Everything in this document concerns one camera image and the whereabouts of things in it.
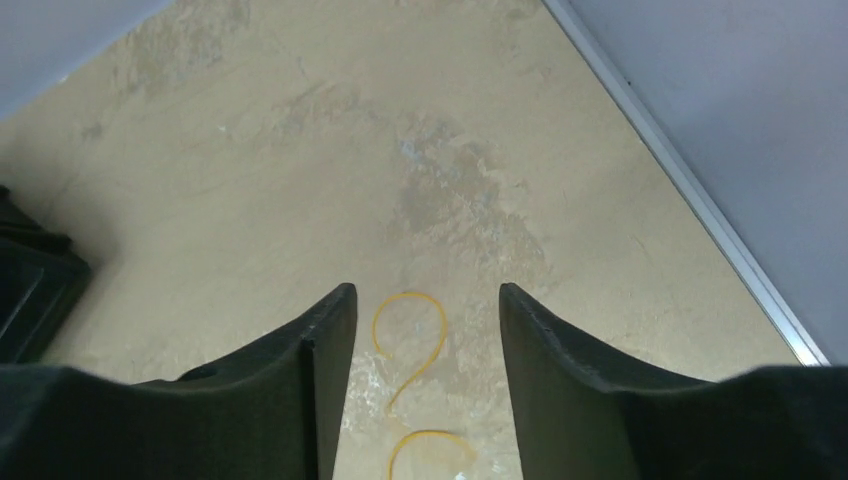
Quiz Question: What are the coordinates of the black plastic bin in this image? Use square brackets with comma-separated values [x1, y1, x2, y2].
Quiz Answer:
[1, 186, 92, 364]

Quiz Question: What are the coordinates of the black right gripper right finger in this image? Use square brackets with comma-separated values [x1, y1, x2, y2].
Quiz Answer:
[499, 283, 847, 479]

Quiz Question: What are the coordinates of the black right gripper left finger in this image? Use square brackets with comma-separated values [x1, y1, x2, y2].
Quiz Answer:
[1, 283, 358, 479]

